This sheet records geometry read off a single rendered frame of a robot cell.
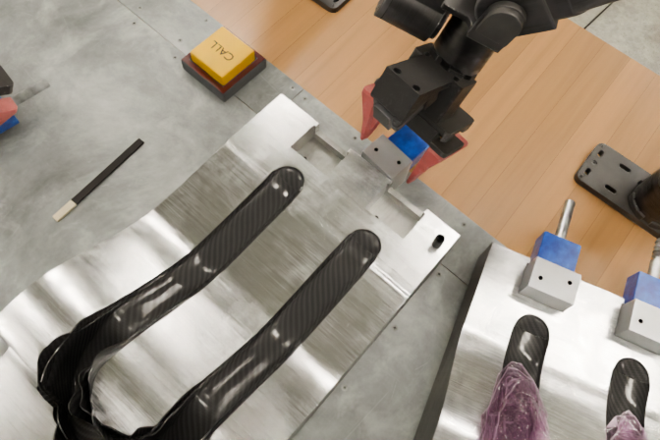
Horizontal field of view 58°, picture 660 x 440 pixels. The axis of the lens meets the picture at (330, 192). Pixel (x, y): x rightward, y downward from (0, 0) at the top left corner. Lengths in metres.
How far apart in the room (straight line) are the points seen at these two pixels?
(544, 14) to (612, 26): 1.65
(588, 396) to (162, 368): 0.42
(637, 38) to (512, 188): 1.47
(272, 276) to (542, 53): 0.53
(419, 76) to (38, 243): 0.47
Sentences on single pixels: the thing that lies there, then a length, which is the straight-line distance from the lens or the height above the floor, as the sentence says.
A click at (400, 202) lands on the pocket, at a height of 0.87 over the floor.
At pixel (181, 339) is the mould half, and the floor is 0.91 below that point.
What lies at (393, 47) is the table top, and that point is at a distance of 0.87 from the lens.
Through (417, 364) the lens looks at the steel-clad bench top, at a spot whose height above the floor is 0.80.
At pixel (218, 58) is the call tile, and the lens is 0.80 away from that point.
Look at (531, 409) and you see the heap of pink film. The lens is 0.61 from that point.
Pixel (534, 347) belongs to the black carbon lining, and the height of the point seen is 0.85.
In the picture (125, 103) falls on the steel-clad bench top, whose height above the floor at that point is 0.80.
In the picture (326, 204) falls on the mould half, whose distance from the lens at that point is 0.63.
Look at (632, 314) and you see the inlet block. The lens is 0.70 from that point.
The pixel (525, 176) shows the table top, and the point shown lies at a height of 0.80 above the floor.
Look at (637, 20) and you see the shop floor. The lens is 2.28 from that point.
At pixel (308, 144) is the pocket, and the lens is 0.70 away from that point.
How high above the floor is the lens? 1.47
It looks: 65 degrees down
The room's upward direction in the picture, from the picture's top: 9 degrees clockwise
